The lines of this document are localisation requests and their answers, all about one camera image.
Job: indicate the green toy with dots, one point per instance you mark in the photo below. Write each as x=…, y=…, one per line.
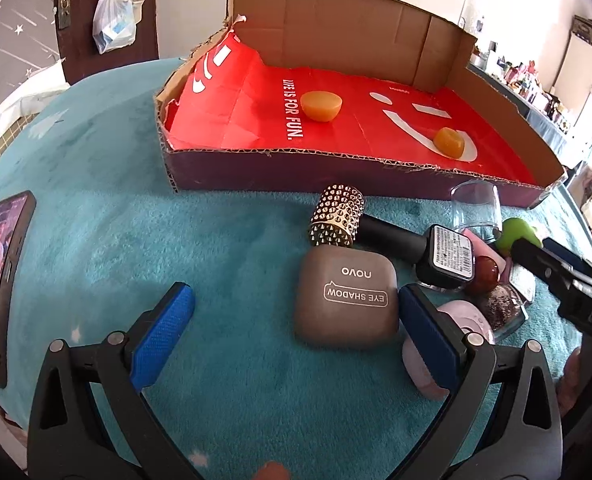
x=513, y=232

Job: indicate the pink round compact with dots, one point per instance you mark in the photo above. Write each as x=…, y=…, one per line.
x=456, y=317

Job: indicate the dark brown door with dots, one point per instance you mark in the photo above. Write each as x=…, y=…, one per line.
x=78, y=55

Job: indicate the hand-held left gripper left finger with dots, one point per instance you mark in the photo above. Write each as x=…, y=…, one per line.
x=163, y=330

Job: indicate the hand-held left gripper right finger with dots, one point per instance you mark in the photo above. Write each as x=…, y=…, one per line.
x=426, y=340

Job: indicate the clear plastic bag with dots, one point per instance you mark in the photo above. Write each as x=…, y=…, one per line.
x=113, y=22

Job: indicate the cardboard box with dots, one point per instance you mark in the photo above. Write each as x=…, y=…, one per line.
x=336, y=25

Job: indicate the small orange soap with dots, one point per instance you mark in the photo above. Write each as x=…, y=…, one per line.
x=450, y=141

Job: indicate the orange round soap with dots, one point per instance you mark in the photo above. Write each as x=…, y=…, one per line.
x=321, y=106

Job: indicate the pink nail polish bottle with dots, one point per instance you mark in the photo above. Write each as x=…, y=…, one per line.
x=481, y=242

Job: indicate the clear plastic cup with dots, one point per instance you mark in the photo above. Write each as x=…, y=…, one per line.
x=476, y=205

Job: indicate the person's right hand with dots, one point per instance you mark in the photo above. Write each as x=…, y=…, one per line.
x=572, y=380

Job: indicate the row of small desk items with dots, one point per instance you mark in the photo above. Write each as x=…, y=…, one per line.
x=526, y=80

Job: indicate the white sheet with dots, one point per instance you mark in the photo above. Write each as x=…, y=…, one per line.
x=21, y=95

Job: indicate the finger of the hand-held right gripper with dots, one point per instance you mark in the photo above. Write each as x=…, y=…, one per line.
x=573, y=257
x=536, y=257

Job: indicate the black bottle with studded cap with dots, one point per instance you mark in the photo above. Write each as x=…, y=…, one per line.
x=336, y=215

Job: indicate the red paper liner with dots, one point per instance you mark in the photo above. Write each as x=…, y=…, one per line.
x=276, y=110

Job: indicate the desk with dark cloth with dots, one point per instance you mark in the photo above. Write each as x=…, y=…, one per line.
x=541, y=125

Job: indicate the teal plush blanket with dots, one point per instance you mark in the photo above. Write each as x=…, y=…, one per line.
x=151, y=240

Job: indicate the black smartphone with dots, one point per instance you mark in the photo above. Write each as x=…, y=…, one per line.
x=1, y=285

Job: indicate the glitter bottle with red ball cap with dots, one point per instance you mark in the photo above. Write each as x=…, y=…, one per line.
x=501, y=310

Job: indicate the grey eyeshadow case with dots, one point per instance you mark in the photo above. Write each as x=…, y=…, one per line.
x=346, y=300

